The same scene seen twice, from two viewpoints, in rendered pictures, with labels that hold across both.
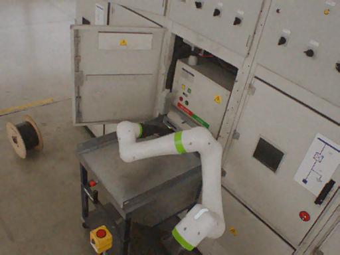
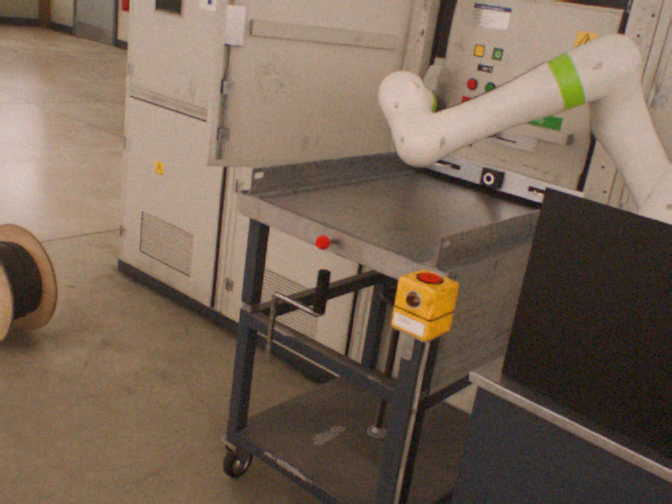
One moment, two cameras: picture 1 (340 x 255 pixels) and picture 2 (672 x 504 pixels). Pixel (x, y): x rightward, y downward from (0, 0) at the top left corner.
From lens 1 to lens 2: 1.07 m
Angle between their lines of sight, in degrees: 16
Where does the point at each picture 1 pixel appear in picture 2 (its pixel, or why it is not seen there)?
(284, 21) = not seen: outside the picture
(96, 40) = not seen: outside the picture
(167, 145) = (535, 85)
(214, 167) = (649, 134)
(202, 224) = not seen: outside the picture
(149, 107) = (382, 130)
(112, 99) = (302, 100)
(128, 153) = (428, 130)
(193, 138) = (604, 51)
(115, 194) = (397, 249)
